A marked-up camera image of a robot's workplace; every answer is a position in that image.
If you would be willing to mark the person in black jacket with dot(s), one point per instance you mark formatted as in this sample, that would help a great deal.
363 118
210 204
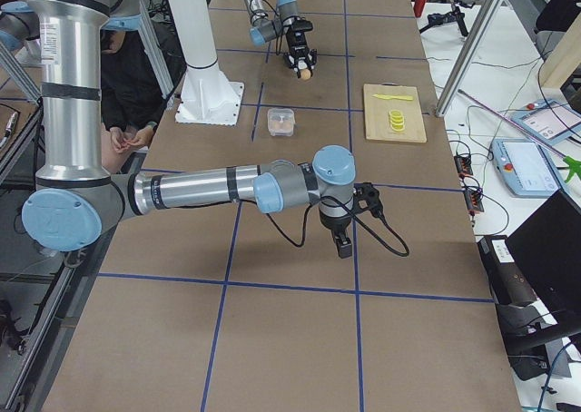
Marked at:
131 104

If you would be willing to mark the wooden cutting board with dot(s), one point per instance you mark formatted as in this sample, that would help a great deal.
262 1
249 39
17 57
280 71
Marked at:
376 115

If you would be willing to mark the white reacher grabber tool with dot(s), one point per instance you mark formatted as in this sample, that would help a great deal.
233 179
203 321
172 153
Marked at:
573 165

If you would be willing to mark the teach pendant tablet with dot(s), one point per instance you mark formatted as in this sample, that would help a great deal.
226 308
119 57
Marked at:
525 168
549 120

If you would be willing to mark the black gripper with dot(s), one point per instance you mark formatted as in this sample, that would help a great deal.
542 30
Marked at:
335 225
298 48

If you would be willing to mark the black monitor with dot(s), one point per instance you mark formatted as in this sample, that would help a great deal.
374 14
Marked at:
546 248

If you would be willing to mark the lemon slice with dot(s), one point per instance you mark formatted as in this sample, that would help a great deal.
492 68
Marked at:
397 126
396 116

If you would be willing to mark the aluminium frame post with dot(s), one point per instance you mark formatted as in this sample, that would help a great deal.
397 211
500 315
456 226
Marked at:
486 14

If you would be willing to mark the black tripod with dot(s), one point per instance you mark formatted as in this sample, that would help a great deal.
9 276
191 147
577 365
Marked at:
455 15

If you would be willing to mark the yellow plastic knife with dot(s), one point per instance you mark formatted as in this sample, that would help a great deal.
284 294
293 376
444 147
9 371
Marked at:
398 97

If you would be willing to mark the brown egg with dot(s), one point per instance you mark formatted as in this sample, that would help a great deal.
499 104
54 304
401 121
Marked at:
305 74

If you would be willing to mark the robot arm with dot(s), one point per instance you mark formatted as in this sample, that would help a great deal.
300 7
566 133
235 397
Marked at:
77 200
268 8

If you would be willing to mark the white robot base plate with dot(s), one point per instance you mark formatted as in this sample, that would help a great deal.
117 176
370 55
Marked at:
203 105

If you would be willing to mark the clear plastic egg box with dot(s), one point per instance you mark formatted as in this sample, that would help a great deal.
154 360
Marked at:
280 121

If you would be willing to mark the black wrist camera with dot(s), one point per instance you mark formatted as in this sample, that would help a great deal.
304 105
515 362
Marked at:
366 198

